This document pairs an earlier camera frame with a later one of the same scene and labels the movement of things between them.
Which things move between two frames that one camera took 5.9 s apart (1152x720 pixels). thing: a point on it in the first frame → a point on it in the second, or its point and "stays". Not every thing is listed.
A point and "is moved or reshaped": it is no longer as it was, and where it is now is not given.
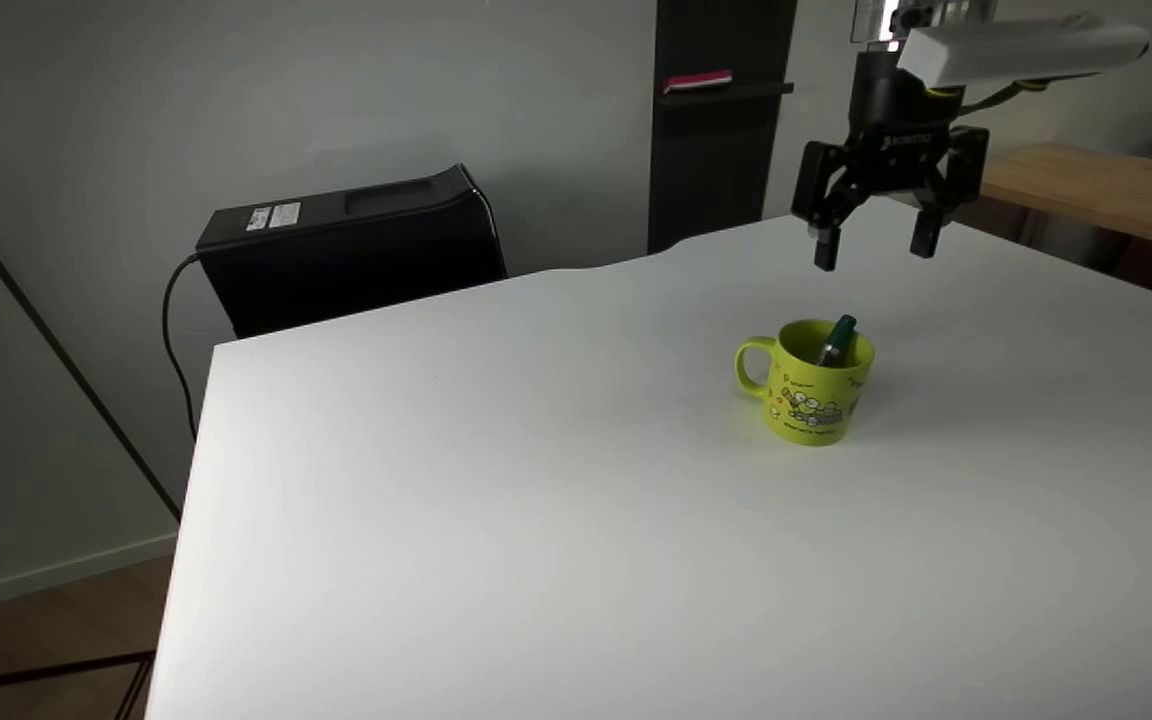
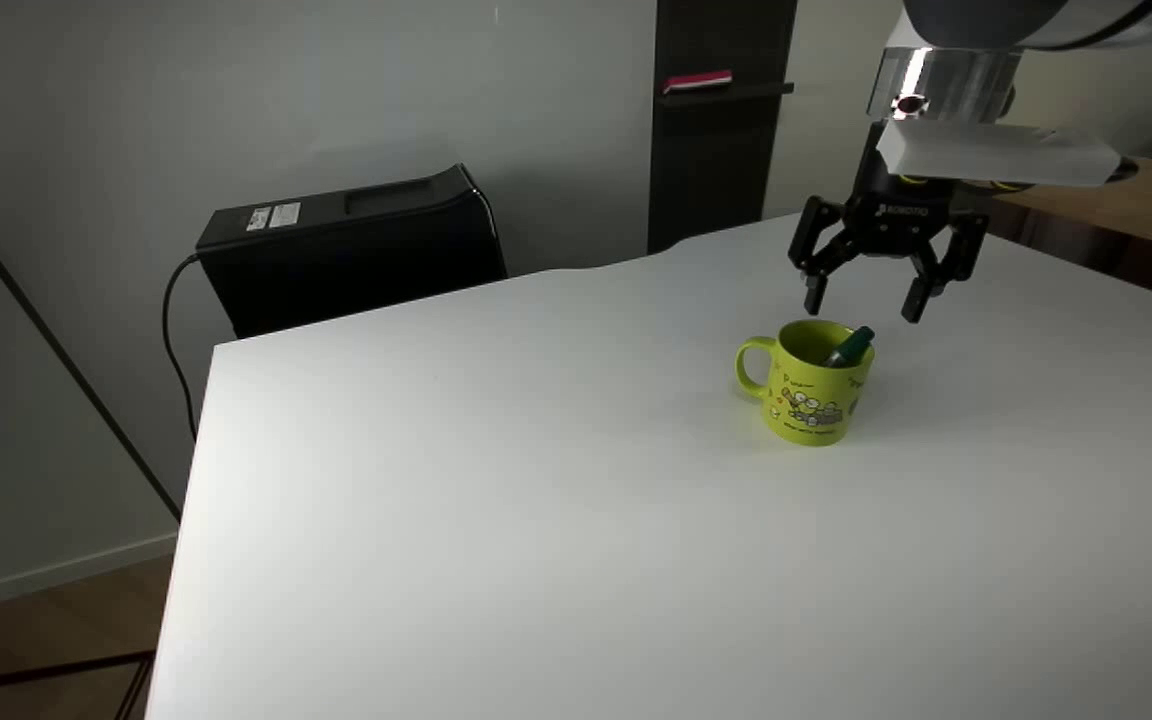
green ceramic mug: x=808 y=403 stays
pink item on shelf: x=707 y=79 stays
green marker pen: x=845 y=332 is moved or reshaped
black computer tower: x=354 y=246 stays
